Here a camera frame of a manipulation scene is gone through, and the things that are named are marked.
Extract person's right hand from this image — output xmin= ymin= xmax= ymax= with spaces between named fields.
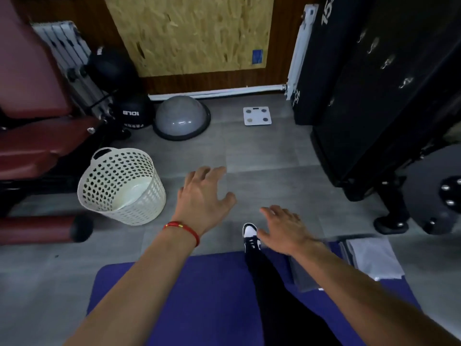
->
xmin=256 ymin=205 xmax=326 ymax=258

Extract red string bracelet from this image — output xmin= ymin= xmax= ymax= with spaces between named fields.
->
xmin=163 ymin=221 xmax=201 ymax=247

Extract purple ribbed mat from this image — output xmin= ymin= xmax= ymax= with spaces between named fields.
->
xmin=86 ymin=241 xmax=422 ymax=346

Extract maroon padded gym machine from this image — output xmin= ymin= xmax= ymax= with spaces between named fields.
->
xmin=0 ymin=0 xmax=132 ymax=246

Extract person's left hand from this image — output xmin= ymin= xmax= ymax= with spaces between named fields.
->
xmin=171 ymin=166 xmax=237 ymax=238

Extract white bathroom scale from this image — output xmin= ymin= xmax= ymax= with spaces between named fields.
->
xmin=243 ymin=106 xmax=273 ymax=126

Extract black and white sneaker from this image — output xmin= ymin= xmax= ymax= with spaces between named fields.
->
xmin=242 ymin=222 xmax=262 ymax=253

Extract person's right forearm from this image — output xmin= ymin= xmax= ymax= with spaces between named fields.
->
xmin=291 ymin=241 xmax=461 ymax=346

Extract white wall pipe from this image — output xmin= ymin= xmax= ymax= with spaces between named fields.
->
xmin=148 ymin=84 xmax=288 ymax=102

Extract white upright post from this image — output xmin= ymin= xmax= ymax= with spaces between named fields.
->
xmin=286 ymin=3 xmax=319 ymax=101

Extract grey balance dome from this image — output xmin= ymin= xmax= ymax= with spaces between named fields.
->
xmin=153 ymin=96 xmax=212 ymax=142

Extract white perforated laundry basket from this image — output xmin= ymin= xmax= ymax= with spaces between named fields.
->
xmin=77 ymin=147 xmax=167 ymax=226

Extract black weight stack machine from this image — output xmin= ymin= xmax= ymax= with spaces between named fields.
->
xmin=310 ymin=0 xmax=461 ymax=235

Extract person's left forearm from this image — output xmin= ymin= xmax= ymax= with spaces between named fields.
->
xmin=64 ymin=228 xmax=199 ymax=346

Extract black medicine ball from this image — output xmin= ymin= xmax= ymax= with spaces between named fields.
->
xmin=113 ymin=93 xmax=156 ymax=130

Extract light grey towel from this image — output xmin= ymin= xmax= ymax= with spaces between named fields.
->
xmin=345 ymin=236 xmax=406 ymax=282

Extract person's black trousers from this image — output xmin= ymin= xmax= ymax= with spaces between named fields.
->
xmin=244 ymin=245 xmax=343 ymax=346

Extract large black exercise ball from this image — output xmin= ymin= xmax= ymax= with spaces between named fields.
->
xmin=85 ymin=46 xmax=141 ymax=96

